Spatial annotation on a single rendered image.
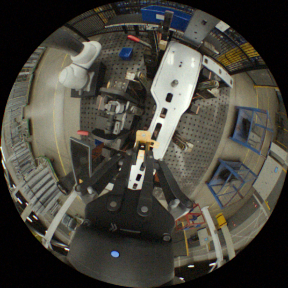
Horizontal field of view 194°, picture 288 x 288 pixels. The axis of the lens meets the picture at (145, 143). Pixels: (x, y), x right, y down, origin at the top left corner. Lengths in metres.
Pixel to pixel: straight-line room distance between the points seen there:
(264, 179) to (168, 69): 8.00
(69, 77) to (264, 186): 8.64
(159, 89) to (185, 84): 0.15
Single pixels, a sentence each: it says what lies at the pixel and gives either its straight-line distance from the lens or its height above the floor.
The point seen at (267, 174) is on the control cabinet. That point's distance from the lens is 7.98.
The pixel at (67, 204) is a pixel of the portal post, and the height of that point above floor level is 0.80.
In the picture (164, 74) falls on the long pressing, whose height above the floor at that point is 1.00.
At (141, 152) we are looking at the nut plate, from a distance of 0.24.
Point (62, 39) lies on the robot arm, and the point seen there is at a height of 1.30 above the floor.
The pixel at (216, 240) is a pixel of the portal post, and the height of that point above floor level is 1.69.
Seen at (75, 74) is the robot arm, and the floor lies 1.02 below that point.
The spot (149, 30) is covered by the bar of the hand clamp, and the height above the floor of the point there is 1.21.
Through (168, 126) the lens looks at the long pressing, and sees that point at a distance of 0.45.
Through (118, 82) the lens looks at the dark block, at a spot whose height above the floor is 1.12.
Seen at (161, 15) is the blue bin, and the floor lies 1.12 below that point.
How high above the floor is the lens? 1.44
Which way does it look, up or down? 70 degrees down
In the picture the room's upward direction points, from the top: 171 degrees counter-clockwise
